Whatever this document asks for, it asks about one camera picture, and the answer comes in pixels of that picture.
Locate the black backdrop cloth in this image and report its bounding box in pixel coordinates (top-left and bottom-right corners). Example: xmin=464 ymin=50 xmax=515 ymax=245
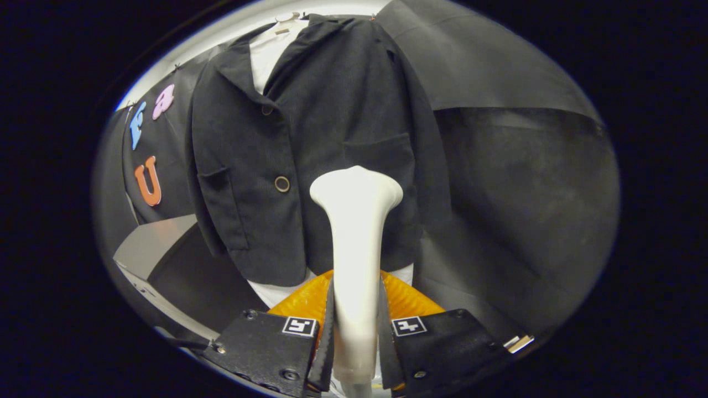
xmin=93 ymin=0 xmax=620 ymax=338

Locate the white garment steamer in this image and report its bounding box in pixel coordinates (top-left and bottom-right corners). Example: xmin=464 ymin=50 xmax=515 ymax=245
xmin=309 ymin=166 xmax=404 ymax=397

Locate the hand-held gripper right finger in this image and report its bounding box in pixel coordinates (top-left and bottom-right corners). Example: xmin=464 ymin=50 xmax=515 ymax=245
xmin=379 ymin=272 xmax=512 ymax=397

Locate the small cardboard piece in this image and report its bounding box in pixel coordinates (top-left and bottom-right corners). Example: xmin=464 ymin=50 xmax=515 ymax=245
xmin=502 ymin=333 xmax=535 ymax=355

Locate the grey cabinet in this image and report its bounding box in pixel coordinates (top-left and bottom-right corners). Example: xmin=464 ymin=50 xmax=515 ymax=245
xmin=113 ymin=214 xmax=272 ymax=341

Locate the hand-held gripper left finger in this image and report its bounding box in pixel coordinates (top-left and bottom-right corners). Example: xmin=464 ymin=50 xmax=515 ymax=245
xmin=204 ymin=270 xmax=336 ymax=397

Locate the black jacket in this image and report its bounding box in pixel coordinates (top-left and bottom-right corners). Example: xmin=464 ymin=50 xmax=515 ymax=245
xmin=186 ymin=14 xmax=451 ymax=287

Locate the white mannequin dress form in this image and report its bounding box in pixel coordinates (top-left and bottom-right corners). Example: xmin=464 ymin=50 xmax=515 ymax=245
xmin=246 ymin=19 xmax=415 ymax=310

